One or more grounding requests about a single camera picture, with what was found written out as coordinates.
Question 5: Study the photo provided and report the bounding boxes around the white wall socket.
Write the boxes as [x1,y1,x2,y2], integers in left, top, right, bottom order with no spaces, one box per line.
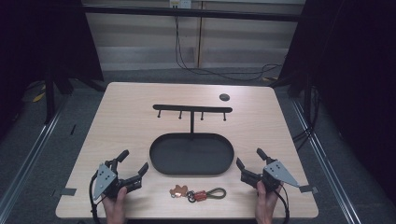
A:
[169,0,192,9]

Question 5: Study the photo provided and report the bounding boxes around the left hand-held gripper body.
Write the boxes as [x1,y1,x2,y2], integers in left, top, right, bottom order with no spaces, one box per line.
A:
[92,158,144,201]

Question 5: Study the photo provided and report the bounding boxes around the black curtain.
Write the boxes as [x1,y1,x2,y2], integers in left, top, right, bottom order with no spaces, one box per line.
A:
[277,0,396,203]
[0,0,105,139]

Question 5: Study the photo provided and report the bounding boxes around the metal floor rail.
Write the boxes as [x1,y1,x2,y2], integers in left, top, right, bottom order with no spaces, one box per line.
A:
[0,104,64,217]
[290,98,362,224]

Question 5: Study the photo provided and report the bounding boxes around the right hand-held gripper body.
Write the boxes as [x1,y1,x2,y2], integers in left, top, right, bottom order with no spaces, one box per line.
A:
[240,160,301,192]

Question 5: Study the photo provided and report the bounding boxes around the black metal stand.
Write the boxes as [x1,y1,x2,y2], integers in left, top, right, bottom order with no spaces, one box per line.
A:
[43,66,58,125]

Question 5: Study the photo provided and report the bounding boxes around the black horizontal bar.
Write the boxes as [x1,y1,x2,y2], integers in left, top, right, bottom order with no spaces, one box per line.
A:
[81,4,302,22]

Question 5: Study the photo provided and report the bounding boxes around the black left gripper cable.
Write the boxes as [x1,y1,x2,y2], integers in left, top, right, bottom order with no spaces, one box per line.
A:
[89,173,105,224]

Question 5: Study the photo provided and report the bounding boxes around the brown leather keychain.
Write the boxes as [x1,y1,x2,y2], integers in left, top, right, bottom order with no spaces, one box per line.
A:
[169,184,190,199]

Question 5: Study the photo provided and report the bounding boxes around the red green cord keychain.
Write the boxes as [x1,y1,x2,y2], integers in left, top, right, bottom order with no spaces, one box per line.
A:
[186,187,228,203]

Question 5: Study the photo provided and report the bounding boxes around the yellow flat piece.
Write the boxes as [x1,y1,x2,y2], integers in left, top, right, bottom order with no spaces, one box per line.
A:
[32,91,47,104]

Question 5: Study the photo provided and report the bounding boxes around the black key rack with tray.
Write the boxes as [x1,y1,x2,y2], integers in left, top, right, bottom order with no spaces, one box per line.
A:
[148,104,235,177]

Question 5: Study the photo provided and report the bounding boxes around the person's right hand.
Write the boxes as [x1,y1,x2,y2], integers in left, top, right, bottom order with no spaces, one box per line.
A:
[255,180,283,224]

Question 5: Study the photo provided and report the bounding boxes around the person's left hand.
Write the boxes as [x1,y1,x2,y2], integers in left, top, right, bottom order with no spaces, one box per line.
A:
[102,186,129,224]

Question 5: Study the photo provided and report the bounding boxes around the black floor cable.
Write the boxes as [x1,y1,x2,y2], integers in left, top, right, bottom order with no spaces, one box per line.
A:
[173,7,283,83]

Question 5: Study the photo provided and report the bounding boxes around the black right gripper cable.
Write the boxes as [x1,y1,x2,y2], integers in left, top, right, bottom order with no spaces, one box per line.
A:
[273,186,290,224]

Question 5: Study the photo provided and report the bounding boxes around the black cable bundle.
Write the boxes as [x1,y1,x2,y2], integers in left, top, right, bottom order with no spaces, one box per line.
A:
[291,86,322,152]

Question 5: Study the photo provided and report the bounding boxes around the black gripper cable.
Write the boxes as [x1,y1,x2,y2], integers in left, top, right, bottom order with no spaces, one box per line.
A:
[89,173,105,224]
[273,186,290,224]

